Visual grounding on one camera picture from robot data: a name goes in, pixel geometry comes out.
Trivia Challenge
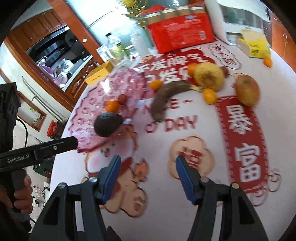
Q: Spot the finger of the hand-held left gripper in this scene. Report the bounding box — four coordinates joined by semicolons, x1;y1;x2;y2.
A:
34;136;78;161

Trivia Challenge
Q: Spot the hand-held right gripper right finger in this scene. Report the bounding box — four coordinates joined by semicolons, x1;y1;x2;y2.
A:
175;155;270;241

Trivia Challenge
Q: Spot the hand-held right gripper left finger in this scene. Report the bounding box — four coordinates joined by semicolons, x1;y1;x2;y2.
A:
29;155;123;241

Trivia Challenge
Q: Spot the pink plastic fruit tray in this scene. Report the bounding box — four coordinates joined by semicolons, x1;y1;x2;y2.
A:
68;68;148;153

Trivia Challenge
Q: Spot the overripe brown banana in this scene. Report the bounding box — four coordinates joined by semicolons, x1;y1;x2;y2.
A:
151;81;204;123

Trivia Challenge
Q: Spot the red yellow apple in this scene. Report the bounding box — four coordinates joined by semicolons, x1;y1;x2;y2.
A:
236;75;260;108

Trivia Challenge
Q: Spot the person's left hand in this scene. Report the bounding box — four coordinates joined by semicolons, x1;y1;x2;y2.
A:
14;174;33;215

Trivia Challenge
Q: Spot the red container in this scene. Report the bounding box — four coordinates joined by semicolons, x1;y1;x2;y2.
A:
46;120;61;138

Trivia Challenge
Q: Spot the dark avocado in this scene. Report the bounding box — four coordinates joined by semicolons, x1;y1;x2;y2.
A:
94;113;124;138

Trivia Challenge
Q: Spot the pink kitchen pot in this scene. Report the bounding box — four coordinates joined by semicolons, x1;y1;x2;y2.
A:
39;64;70;84

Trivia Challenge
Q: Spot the yellow cardboard box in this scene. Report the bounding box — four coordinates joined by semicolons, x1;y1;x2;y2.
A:
84;61;114;85

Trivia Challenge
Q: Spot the black range hood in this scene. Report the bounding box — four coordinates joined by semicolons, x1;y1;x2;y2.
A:
25;25;78;62

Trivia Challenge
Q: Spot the clear bottle green label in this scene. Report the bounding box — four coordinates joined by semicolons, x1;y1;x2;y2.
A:
105;33;126;61

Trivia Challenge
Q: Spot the white plastic jug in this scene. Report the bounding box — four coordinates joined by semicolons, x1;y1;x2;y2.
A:
130;30;151;56

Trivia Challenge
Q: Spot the steel refrigerator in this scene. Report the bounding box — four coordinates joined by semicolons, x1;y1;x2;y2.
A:
67;0;149;64

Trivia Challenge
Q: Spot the red plastic package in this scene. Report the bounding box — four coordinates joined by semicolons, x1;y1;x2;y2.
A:
147;7;217;54

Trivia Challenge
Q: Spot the yellow tissue box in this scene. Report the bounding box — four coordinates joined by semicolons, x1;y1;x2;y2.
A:
237;29;271;58

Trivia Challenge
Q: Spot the brown paper cup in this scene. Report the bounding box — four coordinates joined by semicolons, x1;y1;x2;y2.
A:
190;6;206;15
146;13;163;25
161;9;178;21
176;6;192;18

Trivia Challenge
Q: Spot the white kitchen appliance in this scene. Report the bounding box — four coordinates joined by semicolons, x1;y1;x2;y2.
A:
217;0;271;45

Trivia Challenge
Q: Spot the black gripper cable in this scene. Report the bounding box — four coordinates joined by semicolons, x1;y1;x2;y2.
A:
14;118;28;145

